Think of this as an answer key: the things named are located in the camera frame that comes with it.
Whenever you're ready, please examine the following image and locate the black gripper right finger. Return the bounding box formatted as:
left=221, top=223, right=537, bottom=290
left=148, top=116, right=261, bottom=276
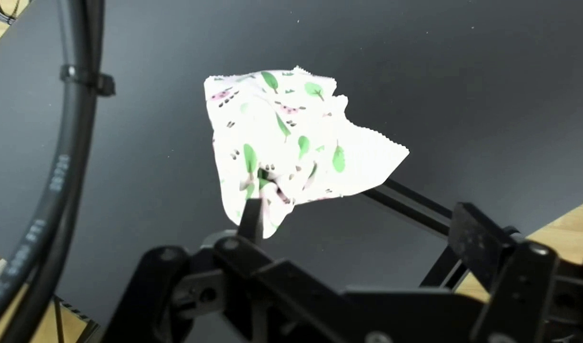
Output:
left=447, top=200, right=583, bottom=343

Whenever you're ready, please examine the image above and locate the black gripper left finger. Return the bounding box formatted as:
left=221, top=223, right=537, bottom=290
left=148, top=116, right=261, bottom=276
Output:
left=99, top=166, right=346, bottom=343

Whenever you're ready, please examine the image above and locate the white cloth with green leaves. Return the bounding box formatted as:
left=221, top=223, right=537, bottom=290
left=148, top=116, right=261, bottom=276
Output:
left=202, top=65, right=411, bottom=242

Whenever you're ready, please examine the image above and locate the black tripod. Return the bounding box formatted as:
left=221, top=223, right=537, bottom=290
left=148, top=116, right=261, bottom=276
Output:
left=358, top=179, right=474, bottom=291

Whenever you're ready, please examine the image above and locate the black cable with white print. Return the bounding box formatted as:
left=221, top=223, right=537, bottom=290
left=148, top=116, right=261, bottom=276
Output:
left=0, top=0, right=106, bottom=326

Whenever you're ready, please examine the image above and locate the black cable tie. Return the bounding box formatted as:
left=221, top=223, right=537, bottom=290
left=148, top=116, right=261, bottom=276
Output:
left=57, top=63, right=118, bottom=99

